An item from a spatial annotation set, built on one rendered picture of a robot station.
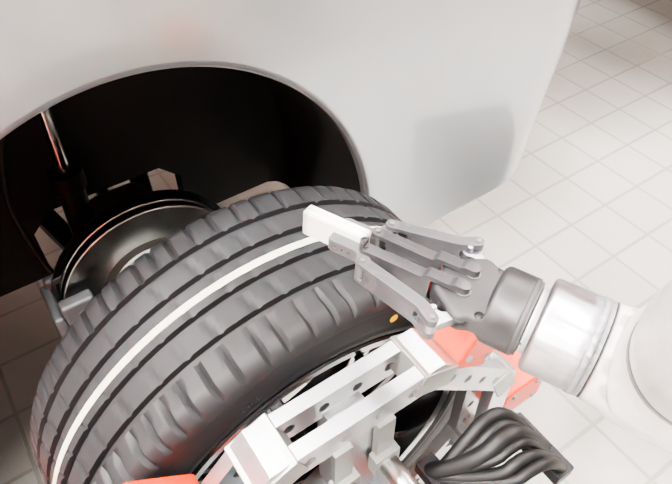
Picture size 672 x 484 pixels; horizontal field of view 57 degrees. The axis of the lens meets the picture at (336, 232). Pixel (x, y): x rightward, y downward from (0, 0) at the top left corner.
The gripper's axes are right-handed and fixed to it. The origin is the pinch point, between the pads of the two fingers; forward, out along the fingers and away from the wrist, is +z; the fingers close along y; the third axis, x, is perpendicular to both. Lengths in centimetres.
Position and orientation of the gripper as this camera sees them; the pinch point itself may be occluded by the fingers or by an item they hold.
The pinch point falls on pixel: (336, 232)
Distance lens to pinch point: 62.3
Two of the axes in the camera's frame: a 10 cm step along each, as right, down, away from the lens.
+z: -8.6, -3.9, 3.3
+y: 5.0, -5.6, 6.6
